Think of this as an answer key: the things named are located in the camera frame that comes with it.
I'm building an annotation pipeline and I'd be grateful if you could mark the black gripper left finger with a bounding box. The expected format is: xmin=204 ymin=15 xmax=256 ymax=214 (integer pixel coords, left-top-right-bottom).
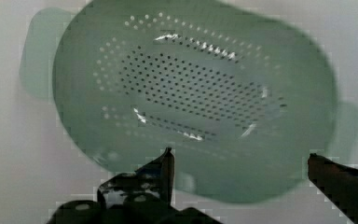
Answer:
xmin=46 ymin=147 xmax=222 ymax=224

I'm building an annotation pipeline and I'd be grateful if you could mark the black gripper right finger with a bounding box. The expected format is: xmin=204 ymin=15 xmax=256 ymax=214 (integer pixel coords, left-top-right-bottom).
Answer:
xmin=308 ymin=153 xmax=358 ymax=224

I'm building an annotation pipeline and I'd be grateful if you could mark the green plastic strainer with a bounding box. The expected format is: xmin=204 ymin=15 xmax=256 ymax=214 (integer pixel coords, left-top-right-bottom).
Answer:
xmin=20 ymin=0 xmax=358 ymax=204

